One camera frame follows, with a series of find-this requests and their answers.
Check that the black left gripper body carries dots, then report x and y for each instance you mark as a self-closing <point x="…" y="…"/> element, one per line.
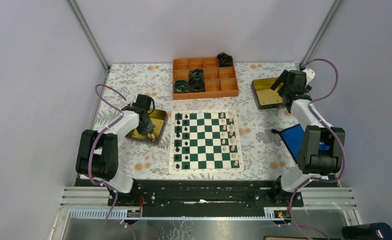
<point x="144" y="128"/>

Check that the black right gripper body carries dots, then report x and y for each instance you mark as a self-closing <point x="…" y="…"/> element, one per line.
<point x="283" y="78"/>

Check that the cream queen chess piece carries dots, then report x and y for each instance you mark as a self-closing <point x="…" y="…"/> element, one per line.
<point x="232" y="140"/>

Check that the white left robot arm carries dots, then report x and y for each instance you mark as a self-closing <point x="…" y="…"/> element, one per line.
<point x="98" y="153"/>

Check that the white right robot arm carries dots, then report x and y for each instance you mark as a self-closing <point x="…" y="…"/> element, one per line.
<point x="320" y="153"/>

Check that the green white chess board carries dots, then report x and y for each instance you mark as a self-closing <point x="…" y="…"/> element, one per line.
<point x="196" y="142"/>

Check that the left gold tin box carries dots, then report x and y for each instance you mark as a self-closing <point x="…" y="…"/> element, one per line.
<point x="159" y="119"/>

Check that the gold tin box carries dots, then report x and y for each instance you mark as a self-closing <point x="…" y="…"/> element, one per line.
<point x="265" y="98"/>
<point x="159" y="119"/>

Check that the right gold tin box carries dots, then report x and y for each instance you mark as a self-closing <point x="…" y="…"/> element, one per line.
<point x="265" y="98"/>

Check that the rolled dark tie left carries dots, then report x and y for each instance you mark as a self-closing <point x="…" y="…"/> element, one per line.
<point x="181" y="86"/>

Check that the rolled dark tie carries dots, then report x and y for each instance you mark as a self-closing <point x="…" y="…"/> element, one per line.
<point x="196" y="80"/>
<point x="224" y="60"/>
<point x="181" y="86"/>

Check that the blue cloth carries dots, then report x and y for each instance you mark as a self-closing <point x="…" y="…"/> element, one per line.
<point x="292" y="138"/>

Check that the rolled dark tie middle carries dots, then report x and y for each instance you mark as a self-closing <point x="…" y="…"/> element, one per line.
<point x="196" y="80"/>

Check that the rolled dark tie top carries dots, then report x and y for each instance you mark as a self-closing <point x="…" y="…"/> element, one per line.
<point x="224" y="60"/>

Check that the orange wooden compartment tray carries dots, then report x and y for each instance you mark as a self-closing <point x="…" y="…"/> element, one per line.
<point x="219" y="82"/>

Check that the floral table mat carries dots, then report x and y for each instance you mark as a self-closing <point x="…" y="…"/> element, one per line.
<point x="264" y="154"/>

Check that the dark cylinder bottle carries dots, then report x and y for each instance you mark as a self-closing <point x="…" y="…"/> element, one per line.
<point x="371" y="231"/>

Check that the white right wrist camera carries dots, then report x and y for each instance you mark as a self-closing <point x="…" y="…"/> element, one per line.
<point x="310" y="74"/>

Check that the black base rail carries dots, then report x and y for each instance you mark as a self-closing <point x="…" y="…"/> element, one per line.
<point x="204" y="198"/>

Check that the aluminium frame rail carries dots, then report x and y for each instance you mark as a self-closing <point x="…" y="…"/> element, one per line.
<point x="327" y="199"/>

